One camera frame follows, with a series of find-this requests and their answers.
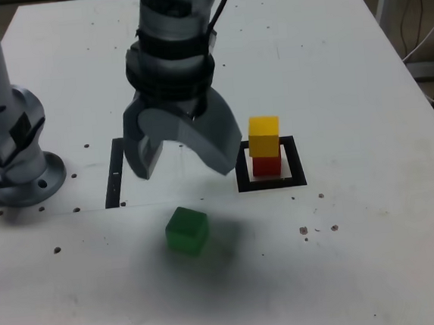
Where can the red cube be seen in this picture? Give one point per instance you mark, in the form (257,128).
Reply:
(267,167)

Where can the black tape strip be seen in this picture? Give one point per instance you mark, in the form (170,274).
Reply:
(112,190)

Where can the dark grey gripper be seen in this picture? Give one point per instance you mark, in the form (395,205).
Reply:
(174,104)

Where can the grey power strip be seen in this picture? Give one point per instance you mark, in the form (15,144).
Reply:
(425,70)

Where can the green cube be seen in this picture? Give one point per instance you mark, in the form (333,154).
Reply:
(185,230)

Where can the black tape square outline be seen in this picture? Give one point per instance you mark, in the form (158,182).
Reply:
(297,163)

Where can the yellow cube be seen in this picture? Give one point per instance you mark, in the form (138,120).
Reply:
(263,135)

